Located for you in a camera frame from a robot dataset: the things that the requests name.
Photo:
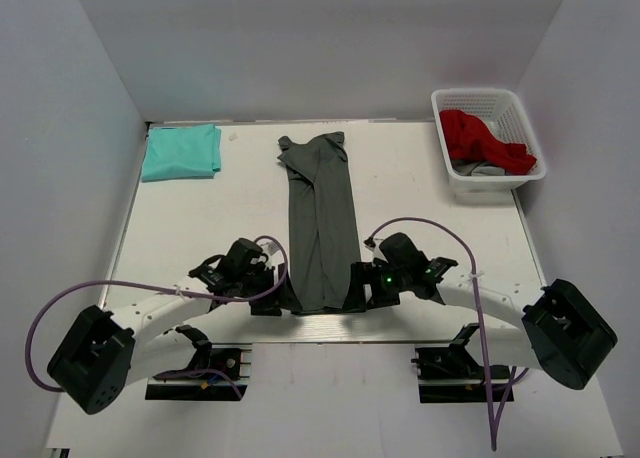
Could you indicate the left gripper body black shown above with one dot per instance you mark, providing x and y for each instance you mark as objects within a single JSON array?
[{"x": 257, "y": 283}]

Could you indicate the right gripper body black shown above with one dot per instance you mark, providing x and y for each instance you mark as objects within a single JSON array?
[{"x": 388, "y": 283}]

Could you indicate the dark grey t shirt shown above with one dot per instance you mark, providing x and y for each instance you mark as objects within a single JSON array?
[{"x": 323, "y": 234}]

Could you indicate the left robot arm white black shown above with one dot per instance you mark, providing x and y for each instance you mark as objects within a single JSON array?
[{"x": 106, "y": 350}]

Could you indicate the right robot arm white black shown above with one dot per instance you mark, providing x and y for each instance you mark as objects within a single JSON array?
[{"x": 554, "y": 328}]

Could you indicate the light grey t shirt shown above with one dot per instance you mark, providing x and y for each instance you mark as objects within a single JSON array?
[{"x": 478, "y": 169}]

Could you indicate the folded teal t shirt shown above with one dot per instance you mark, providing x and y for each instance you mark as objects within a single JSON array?
[{"x": 176, "y": 153}]

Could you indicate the red t shirt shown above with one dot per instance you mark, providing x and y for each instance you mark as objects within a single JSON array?
[{"x": 468, "y": 139}]

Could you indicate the white plastic basket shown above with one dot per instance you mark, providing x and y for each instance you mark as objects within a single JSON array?
[{"x": 502, "y": 111}]

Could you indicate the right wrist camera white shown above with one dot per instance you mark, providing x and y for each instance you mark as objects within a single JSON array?
[{"x": 372, "y": 244}]

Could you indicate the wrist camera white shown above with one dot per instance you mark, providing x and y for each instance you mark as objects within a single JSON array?
[
  {"x": 372, "y": 244},
  {"x": 268, "y": 247}
]

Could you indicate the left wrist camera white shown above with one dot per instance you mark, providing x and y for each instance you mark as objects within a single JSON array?
[{"x": 268, "y": 247}]

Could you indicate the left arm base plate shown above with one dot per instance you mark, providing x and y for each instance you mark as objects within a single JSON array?
[{"x": 221, "y": 374}]

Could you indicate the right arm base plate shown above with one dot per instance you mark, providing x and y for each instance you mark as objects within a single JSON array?
[{"x": 448, "y": 375}]

